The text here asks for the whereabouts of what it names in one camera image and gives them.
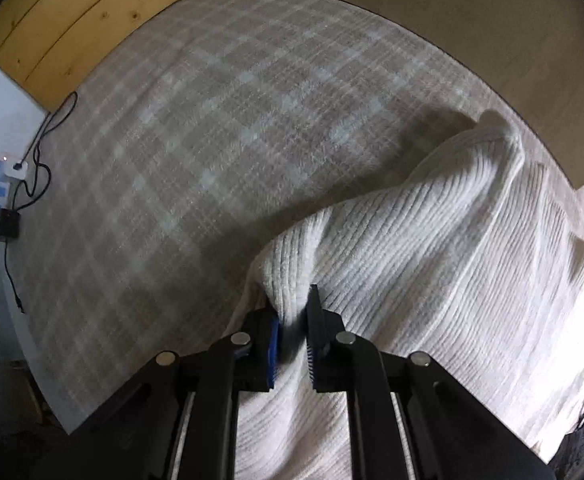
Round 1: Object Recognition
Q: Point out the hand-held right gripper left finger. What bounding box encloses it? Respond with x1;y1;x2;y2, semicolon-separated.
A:
32;307;280;480

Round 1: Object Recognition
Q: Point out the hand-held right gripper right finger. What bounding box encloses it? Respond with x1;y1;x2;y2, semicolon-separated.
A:
306;284;557;480

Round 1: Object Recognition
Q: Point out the white ribbed knit cardigan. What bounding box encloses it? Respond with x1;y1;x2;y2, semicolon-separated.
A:
224;110;584;480

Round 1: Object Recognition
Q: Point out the pink plaid blanket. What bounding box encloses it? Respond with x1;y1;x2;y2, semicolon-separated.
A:
2;0;584;461

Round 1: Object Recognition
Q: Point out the black power adapter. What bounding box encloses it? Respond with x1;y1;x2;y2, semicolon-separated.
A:
0;209;21;242

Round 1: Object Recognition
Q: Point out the white power strip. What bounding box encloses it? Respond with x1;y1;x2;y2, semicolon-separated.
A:
0;156;28;226

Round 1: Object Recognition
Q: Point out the knotty pine wood panel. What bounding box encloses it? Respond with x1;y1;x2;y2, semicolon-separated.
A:
0;0;223;111

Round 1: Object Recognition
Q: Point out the thin black cable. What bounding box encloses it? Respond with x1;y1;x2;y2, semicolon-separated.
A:
3;240;25;315

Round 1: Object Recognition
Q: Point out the black looped cable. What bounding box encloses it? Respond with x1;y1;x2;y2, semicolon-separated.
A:
14;91;79;211

